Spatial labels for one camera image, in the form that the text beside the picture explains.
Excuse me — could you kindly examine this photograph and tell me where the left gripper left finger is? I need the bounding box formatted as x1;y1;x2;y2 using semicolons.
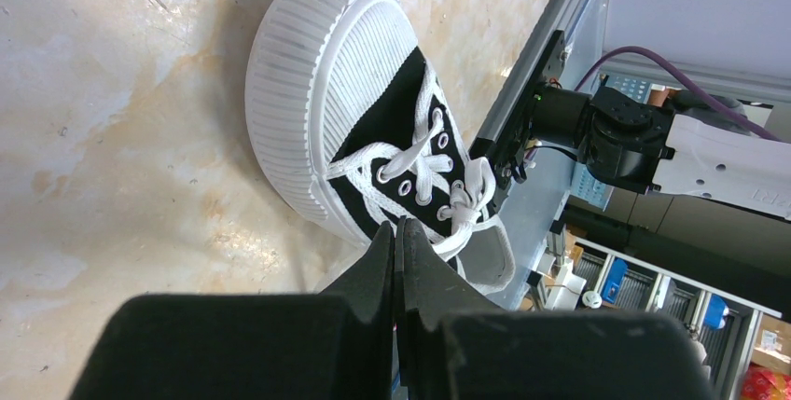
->
71;223;394;399

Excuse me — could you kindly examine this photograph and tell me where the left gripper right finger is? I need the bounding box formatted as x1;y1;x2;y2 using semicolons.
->
395;218;715;399

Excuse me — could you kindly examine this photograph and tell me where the black white sneaker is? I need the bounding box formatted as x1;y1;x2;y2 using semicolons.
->
244;0;516;295

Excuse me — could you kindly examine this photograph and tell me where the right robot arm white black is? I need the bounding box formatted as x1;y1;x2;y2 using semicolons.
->
528;86;790;220

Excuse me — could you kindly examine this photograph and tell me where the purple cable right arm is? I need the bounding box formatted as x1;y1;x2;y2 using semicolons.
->
573;45;783;143

